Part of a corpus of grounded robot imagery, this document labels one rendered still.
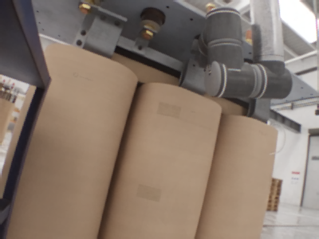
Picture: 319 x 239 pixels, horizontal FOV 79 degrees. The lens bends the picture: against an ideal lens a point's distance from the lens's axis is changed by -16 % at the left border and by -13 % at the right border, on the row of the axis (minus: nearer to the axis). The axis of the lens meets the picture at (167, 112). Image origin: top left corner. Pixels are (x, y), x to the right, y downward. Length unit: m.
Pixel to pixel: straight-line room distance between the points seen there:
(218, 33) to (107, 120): 0.47
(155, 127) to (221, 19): 0.47
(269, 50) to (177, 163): 0.53
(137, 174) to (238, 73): 0.51
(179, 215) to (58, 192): 0.46
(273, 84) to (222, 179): 0.56
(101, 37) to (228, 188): 0.86
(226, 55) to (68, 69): 0.52
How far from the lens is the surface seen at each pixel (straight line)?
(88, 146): 0.78
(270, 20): 0.75
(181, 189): 0.90
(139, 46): 0.97
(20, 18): 0.33
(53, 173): 0.78
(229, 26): 0.66
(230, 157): 1.09
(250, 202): 1.16
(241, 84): 0.64
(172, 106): 0.88
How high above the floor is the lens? 0.75
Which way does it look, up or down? 14 degrees up
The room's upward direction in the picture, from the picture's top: 14 degrees clockwise
